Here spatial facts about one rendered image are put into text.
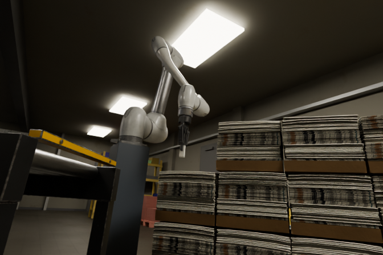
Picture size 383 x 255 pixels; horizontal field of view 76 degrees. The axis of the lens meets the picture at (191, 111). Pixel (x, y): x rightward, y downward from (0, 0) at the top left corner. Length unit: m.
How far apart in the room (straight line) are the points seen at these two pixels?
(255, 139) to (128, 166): 0.78
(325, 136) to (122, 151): 1.07
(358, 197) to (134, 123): 1.21
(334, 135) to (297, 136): 0.14
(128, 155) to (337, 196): 1.08
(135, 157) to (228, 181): 0.66
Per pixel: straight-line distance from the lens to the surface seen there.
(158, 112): 1.79
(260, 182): 1.09
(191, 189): 1.16
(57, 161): 0.77
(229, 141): 1.15
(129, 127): 1.60
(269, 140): 1.13
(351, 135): 1.15
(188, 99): 1.45
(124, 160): 1.53
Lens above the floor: 0.70
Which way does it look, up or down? 20 degrees up
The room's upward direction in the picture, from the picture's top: 4 degrees clockwise
